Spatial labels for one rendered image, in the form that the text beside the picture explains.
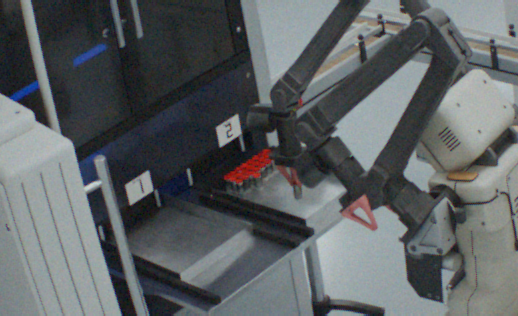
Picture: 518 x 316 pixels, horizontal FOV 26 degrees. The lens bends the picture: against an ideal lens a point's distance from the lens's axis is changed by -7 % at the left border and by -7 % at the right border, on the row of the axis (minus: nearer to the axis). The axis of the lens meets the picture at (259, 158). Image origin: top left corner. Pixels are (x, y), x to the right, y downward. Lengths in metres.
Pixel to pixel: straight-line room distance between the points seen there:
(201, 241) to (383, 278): 1.41
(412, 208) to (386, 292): 1.90
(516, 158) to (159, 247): 1.05
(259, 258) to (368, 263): 1.54
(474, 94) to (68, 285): 0.94
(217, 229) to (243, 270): 0.22
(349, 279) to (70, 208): 2.29
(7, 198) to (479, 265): 1.09
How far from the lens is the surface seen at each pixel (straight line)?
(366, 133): 5.36
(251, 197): 3.21
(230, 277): 2.90
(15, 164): 2.15
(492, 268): 2.62
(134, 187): 3.08
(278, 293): 3.61
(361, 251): 4.53
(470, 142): 2.42
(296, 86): 2.91
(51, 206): 2.20
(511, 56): 3.73
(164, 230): 3.15
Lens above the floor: 2.46
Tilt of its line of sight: 28 degrees down
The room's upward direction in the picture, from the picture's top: 11 degrees counter-clockwise
